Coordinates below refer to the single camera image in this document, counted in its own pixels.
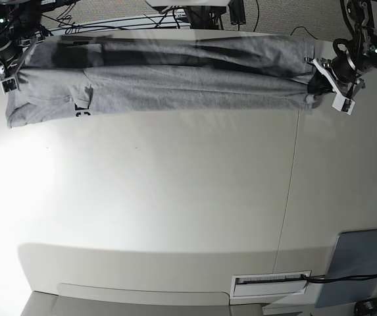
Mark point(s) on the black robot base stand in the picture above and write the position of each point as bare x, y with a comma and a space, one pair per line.
205, 17

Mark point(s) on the blue-grey tablet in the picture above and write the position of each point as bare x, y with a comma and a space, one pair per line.
355, 253

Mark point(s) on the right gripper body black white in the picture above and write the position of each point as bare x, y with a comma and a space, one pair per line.
13, 53

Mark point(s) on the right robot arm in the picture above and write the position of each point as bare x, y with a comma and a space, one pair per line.
20, 29

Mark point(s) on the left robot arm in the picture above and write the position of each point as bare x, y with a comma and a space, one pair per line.
358, 55

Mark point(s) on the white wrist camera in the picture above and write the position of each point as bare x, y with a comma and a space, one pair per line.
343, 104
9, 84

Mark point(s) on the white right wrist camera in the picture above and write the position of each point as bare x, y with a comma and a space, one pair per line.
9, 84

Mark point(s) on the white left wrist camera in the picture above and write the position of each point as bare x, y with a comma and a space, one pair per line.
343, 104

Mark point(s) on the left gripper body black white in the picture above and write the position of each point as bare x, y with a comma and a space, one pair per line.
340, 72

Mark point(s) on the grey T-shirt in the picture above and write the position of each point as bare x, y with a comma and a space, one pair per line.
99, 76

